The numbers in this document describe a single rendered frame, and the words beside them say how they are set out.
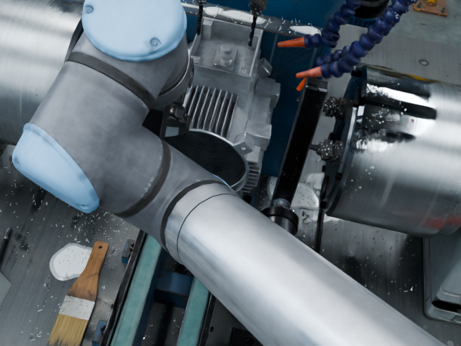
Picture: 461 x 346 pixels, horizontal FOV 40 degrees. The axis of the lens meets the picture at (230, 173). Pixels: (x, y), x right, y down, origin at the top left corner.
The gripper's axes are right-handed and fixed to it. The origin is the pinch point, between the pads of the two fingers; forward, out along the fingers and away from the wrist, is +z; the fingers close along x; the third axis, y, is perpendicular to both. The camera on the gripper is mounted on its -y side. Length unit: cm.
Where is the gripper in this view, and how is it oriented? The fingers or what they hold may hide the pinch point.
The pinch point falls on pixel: (161, 133)
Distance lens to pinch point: 92.8
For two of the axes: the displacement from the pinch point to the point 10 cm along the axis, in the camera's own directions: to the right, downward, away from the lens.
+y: 2.2, -9.6, 1.9
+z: -0.2, 1.9, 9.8
